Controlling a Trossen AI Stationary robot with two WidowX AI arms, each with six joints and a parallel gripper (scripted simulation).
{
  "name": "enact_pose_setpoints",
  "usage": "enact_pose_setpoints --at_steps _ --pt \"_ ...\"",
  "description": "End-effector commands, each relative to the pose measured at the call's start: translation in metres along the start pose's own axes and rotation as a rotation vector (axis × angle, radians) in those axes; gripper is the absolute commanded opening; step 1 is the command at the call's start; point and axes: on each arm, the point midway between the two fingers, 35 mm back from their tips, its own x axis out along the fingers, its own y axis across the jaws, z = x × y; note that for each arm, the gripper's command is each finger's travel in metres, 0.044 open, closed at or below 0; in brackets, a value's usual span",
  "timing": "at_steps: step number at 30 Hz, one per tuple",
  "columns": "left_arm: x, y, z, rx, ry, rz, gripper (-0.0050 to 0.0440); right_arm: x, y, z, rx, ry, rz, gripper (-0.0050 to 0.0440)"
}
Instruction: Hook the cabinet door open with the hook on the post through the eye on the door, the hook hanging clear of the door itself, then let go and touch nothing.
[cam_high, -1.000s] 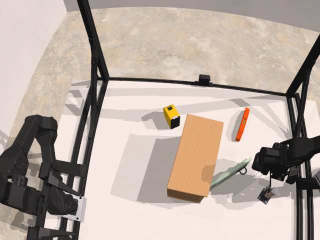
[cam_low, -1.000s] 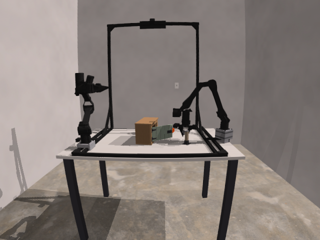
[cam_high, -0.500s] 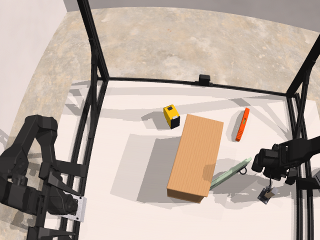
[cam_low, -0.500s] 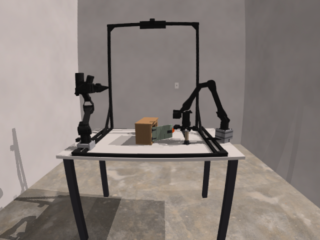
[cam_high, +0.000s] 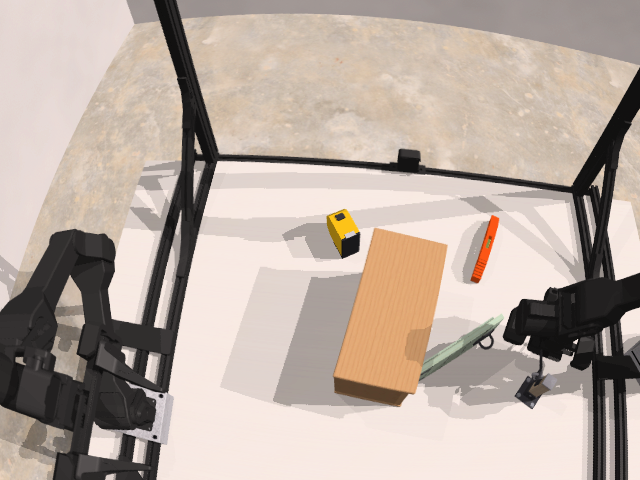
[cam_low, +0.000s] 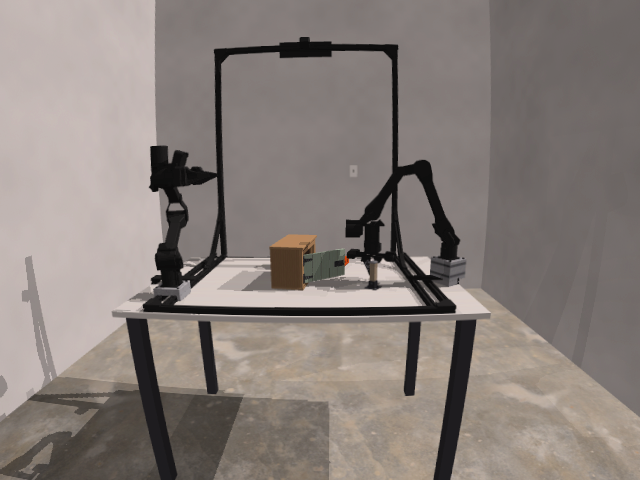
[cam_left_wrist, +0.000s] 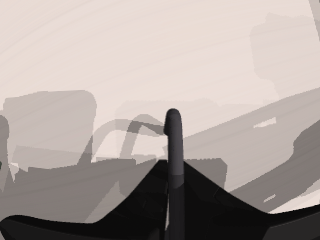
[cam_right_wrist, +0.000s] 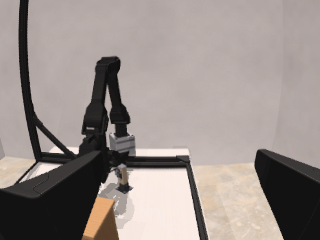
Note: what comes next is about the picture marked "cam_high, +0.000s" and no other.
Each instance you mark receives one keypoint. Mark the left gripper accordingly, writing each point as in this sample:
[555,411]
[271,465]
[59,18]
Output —
[583,350]

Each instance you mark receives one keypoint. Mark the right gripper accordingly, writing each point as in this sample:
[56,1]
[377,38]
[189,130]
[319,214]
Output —
[75,465]

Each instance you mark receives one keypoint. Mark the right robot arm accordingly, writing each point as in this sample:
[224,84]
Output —
[89,259]

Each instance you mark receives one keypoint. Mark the orange spirit level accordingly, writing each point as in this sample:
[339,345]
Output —
[483,257]

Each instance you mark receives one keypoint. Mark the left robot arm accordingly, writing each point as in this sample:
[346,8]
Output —
[599,303]

